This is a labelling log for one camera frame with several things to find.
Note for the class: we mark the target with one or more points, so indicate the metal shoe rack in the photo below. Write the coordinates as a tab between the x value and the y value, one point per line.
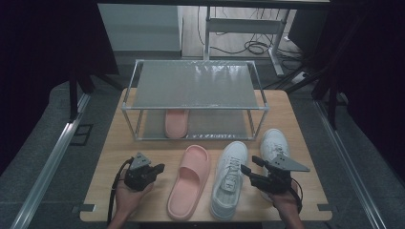
194	86

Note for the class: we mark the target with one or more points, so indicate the person's left hand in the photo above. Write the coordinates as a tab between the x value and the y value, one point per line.
130	202

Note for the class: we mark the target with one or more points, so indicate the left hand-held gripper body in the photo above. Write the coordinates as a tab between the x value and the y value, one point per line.
137	176

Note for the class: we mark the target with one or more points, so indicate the pink slipper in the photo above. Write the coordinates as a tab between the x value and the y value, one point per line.
183	203
176	124

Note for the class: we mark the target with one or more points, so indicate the aluminium floor rail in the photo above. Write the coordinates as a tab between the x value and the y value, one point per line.
344	159
57	149

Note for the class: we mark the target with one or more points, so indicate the white cabinet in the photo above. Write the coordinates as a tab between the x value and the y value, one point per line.
140	28

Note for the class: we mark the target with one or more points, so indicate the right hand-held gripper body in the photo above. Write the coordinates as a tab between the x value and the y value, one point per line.
277	179

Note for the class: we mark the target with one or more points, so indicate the black stand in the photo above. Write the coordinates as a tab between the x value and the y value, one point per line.
332	108
73	98

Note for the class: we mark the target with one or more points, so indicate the white desk frame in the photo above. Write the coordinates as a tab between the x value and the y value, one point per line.
242	26

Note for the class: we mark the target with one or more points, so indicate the person's right hand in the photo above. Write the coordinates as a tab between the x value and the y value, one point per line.
288	203

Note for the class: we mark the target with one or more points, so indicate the white sneaker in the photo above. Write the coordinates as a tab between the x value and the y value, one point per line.
273	140
223	203

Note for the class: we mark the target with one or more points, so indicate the black computer case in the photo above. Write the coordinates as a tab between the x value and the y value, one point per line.
307	28

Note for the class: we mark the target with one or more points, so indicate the white power strip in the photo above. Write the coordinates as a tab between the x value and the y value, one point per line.
301	77

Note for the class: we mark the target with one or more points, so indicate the dark curtain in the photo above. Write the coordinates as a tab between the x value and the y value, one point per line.
375	79
38	63

